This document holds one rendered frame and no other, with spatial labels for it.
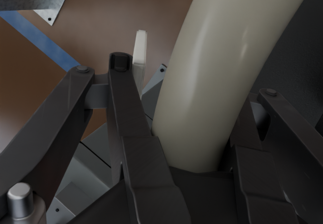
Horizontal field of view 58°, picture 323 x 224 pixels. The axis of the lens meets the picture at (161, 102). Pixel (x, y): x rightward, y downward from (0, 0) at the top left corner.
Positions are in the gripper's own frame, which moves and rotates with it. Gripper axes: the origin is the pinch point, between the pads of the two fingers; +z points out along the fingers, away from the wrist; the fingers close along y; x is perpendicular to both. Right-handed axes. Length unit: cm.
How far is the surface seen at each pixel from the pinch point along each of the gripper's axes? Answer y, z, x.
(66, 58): -41, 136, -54
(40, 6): -54, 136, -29
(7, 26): -78, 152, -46
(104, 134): -9, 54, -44
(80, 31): -33, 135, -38
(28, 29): -64, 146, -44
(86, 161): -12, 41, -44
